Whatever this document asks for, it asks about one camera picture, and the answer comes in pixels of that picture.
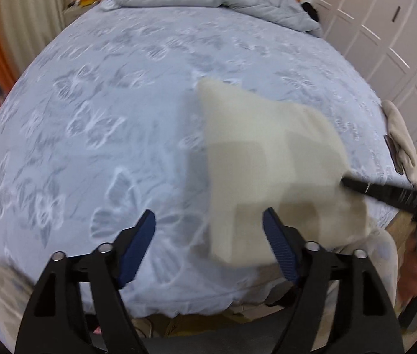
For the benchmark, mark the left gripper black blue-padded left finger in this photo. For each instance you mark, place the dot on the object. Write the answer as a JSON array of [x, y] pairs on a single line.
[[54, 319]]

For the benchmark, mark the cream knitted sweater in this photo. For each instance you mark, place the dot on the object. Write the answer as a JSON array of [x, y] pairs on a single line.
[[273, 154]]

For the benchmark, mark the beige garment on bed edge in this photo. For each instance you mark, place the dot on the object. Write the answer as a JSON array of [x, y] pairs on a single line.
[[398, 131]]

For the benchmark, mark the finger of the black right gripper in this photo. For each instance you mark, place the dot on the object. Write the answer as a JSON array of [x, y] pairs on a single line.
[[398, 197]]

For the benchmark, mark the person's light patterned trousers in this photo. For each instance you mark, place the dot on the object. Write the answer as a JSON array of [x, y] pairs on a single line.
[[15, 292]]

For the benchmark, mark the person's right hand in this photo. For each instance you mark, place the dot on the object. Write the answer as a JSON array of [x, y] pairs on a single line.
[[407, 283]]

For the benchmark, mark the blue butterfly bed sheet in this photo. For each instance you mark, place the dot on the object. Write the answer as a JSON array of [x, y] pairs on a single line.
[[105, 123]]

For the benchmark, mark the white wardrobe with black handles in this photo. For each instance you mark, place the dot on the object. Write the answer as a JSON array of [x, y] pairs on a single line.
[[379, 38]]

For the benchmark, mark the cream curtain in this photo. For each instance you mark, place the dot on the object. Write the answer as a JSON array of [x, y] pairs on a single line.
[[27, 27]]

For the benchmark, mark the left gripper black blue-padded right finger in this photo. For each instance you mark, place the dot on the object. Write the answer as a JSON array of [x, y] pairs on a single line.
[[364, 320]]

